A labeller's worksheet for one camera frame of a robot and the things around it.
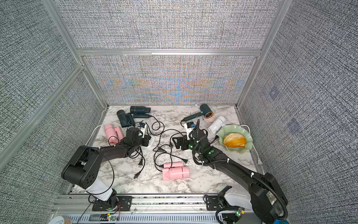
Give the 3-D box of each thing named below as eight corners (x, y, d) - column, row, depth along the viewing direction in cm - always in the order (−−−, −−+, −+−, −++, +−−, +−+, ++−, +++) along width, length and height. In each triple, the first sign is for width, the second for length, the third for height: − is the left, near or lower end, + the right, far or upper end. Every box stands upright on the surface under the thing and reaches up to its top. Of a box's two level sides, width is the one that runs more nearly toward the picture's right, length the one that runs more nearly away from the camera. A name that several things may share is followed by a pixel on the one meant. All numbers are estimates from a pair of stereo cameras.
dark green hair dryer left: (123, 129, 106) (121, 126, 102) (118, 115, 115) (116, 111, 111) (135, 124, 109) (134, 121, 105) (129, 110, 118) (128, 107, 114)
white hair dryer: (207, 131, 105) (208, 127, 101) (217, 118, 113) (219, 114, 108) (214, 136, 102) (216, 132, 98) (225, 123, 110) (227, 118, 106)
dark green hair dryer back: (130, 118, 113) (128, 113, 108) (132, 110, 118) (130, 105, 114) (148, 118, 113) (147, 113, 108) (150, 110, 118) (149, 105, 114)
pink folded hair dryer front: (163, 180, 83) (162, 177, 78) (164, 165, 89) (163, 161, 84) (189, 180, 83) (189, 177, 78) (188, 165, 89) (189, 161, 84)
